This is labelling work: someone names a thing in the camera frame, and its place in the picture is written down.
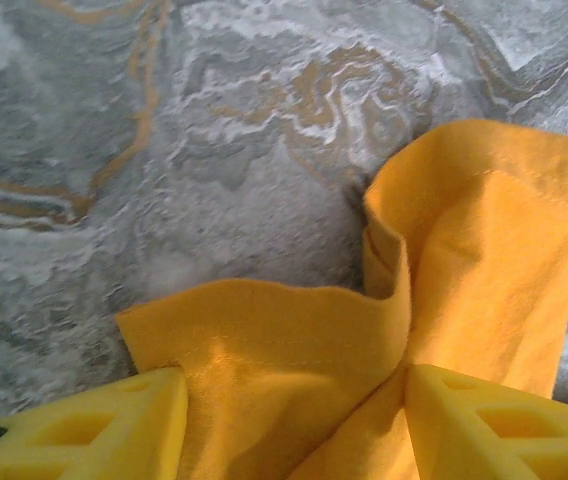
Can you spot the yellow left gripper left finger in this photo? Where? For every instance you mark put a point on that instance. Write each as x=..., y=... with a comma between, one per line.
x=89, y=440

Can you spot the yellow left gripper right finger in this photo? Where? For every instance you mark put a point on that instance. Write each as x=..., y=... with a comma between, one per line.
x=489, y=440

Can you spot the orange t-shirt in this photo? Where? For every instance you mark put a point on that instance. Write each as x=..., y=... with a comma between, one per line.
x=464, y=250

